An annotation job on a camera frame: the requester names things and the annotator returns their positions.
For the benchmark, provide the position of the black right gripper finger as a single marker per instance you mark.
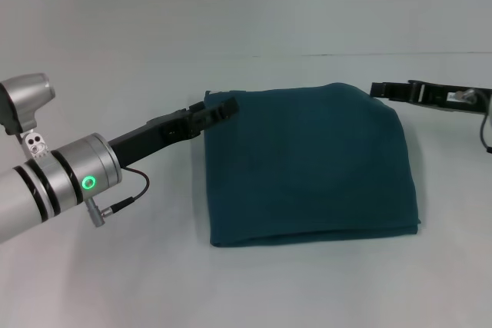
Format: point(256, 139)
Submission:
point(392, 90)

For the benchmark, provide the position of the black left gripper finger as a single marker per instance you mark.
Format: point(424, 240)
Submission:
point(215, 114)
point(194, 108)

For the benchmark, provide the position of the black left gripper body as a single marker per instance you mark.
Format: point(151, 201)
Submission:
point(153, 138)

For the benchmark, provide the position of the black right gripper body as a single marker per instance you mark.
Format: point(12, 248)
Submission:
point(449, 95)

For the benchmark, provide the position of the teal blue t-shirt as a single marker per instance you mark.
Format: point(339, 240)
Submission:
point(307, 166)

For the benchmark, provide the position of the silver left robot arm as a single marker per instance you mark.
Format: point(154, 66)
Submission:
point(50, 189)

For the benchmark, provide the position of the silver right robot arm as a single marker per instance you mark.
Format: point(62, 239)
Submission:
point(489, 107)

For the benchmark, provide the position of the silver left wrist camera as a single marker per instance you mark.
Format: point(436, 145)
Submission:
point(23, 101)

